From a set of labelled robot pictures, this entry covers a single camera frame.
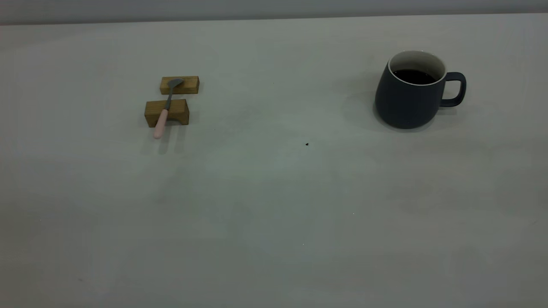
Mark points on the flat rectangular wooden block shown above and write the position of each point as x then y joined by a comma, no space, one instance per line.
188,85

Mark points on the black coffee liquid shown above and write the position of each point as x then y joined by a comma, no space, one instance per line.
414,77

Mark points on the dark grey ceramic mug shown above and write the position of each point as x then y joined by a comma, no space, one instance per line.
406,105

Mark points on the arched wooden block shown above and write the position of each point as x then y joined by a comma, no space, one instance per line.
177,112

